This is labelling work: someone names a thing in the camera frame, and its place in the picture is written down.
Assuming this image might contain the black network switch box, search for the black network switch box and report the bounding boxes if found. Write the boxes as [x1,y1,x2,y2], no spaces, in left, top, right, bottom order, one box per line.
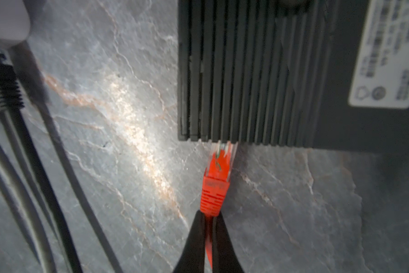
[177,1,409,154]

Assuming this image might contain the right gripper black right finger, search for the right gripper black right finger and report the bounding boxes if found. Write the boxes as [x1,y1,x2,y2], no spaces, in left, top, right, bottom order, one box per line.
[212,213,244,273]

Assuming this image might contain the white network switch box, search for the white network switch box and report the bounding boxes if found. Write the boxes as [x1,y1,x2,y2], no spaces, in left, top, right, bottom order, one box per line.
[0,0,31,48]

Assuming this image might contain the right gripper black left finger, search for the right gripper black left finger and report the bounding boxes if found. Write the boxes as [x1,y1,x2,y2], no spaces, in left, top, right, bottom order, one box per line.
[173,210,206,273]

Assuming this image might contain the grey ethernet cable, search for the grey ethernet cable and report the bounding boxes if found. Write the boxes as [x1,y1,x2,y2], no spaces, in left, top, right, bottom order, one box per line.
[0,115,58,273]
[6,40,125,273]

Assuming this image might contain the red ethernet cable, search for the red ethernet cable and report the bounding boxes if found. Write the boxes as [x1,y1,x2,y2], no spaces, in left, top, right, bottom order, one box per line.
[199,140,239,268]

